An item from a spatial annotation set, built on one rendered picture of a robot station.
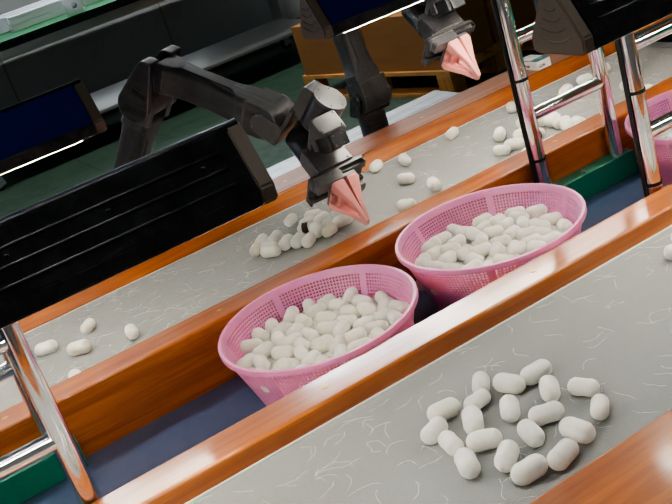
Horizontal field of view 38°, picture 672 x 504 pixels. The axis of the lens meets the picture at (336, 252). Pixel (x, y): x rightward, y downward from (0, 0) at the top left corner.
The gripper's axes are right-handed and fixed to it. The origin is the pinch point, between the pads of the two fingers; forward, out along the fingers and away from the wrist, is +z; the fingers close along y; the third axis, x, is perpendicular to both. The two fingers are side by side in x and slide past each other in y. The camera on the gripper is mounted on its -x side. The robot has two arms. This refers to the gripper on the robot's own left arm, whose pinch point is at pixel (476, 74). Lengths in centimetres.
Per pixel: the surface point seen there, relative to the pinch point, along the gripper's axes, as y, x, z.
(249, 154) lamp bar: -69, -63, 37
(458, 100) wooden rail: 5.8, 17.9, -7.4
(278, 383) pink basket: -67, -22, 42
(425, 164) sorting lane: -15.0, 8.4, 7.5
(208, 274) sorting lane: -59, 7, 9
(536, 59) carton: 23.9, 14.3, -6.2
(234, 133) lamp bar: -69, -64, 35
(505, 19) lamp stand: -11.1, -29.2, 11.8
